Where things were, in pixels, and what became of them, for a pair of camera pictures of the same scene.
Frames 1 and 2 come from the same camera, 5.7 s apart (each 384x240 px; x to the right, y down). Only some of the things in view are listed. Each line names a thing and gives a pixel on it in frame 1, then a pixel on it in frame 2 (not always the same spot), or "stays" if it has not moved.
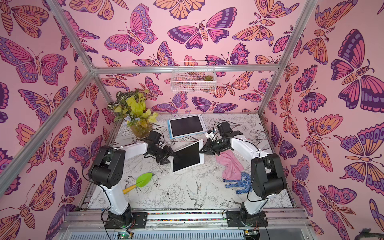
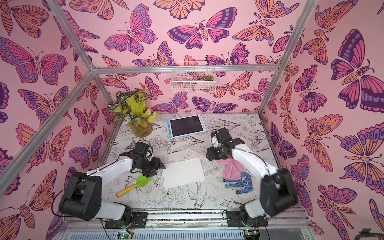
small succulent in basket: [208, 78] stays
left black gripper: [168, 153] → [157, 165]
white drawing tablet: [187, 157] → [181, 172]
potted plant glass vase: [130, 107] stays
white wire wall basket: [193, 77] stays
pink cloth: [232, 168] stays
